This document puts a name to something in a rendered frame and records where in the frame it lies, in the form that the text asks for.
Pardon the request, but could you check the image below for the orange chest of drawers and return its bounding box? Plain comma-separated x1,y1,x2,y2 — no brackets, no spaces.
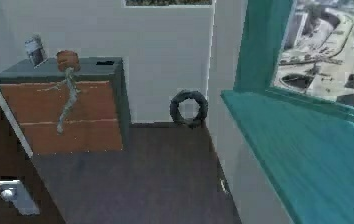
0,56,132,156

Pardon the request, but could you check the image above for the teal framed window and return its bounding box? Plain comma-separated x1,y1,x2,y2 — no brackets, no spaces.
220,0,354,224

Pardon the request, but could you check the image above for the grey framed photo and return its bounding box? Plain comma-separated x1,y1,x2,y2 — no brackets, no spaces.
24,33,48,68

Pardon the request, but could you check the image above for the dark brown room door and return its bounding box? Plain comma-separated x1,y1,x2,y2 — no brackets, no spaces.
0,78,67,224

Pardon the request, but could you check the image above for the black ring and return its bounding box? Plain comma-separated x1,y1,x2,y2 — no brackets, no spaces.
169,89,209,129

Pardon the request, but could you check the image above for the framed wall picture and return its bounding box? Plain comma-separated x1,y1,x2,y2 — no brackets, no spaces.
122,0,215,8

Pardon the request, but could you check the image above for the silver door handle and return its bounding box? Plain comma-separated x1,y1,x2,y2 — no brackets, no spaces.
0,179,41,217

